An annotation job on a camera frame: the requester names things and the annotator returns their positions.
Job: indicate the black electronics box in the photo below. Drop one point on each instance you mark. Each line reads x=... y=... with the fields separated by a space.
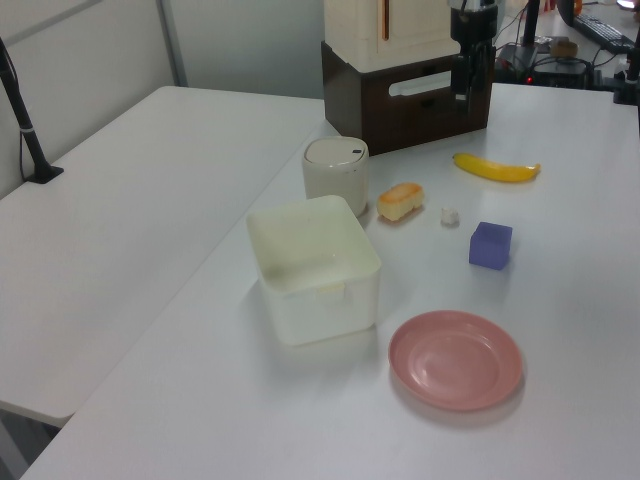
x=557 y=72

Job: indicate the small white crumpled object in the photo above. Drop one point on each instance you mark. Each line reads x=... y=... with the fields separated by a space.
x=449 y=217

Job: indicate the orange toy bread loaf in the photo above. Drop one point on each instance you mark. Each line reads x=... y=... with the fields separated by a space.
x=400 y=201

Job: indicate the yellow banana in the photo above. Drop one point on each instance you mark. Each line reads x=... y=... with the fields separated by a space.
x=495 y=169

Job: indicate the black camera stand pole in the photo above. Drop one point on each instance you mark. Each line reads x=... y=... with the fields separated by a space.
x=27 y=135

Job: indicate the pink plastic plate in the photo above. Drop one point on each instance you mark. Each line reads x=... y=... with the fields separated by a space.
x=456 y=361

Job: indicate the black Franka gripper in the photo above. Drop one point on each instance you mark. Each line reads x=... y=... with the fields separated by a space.
x=472 y=27

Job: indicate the black computer keyboard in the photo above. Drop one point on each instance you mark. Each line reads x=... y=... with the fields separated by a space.
x=602 y=30

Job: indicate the black upright stand pole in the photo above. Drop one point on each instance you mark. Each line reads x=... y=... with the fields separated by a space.
x=531 y=22

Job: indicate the dark brown drawer cabinet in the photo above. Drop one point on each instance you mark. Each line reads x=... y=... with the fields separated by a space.
x=400 y=110

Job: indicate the white lidded trash can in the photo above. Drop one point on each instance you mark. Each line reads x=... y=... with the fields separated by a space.
x=334 y=172

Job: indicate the black table clamp stand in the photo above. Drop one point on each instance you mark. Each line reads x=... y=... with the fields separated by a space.
x=629 y=82

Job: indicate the cream toy refrigerator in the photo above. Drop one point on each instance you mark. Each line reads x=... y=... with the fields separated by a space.
x=360 y=35

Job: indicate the purple cube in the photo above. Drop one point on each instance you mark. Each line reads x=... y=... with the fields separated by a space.
x=490 y=246

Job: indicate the small brown cardboard box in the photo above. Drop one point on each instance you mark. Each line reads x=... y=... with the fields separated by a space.
x=563 y=48

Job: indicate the white square plastic container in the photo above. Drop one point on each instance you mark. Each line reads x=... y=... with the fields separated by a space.
x=310 y=280

